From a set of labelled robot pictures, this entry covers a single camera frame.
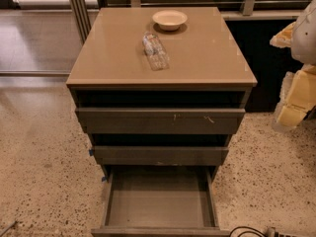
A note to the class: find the metal rod on floor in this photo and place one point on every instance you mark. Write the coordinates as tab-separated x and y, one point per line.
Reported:
7	228

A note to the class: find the open bottom grey drawer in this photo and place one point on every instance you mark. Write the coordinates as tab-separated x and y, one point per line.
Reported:
148	201

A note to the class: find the blue tape piece upper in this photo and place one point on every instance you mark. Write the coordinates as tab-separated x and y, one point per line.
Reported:
91	152

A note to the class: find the white bowl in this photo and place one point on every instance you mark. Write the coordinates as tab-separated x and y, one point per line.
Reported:
169	20

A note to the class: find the top grey drawer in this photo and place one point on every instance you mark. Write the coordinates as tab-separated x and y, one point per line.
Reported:
160	120

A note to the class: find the tan drawer cabinet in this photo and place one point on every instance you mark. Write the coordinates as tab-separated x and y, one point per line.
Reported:
160	95

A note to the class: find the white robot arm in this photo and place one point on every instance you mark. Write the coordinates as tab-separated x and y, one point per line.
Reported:
303	48

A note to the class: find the middle grey drawer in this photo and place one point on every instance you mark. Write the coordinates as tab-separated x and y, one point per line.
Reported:
160	155

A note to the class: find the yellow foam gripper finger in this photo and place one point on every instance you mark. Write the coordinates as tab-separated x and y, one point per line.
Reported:
297	96
283	38

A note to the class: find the metal window frame post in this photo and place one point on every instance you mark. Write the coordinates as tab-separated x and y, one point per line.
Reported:
80	12

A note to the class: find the clear plastic water bottle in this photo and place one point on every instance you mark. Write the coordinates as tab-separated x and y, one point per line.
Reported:
155	51

